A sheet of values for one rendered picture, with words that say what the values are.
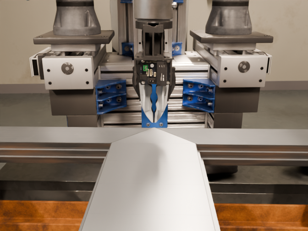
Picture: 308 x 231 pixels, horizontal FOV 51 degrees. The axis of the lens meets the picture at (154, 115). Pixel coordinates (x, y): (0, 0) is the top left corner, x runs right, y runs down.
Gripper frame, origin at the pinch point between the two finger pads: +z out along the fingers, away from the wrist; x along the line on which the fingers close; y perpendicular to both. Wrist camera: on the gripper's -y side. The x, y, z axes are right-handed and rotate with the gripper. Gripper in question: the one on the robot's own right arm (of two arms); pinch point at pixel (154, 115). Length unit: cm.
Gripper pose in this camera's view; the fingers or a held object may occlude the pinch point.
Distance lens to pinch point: 71.1
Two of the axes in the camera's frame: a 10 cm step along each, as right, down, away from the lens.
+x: 10.0, 0.1, -0.2
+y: -0.3, 3.4, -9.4
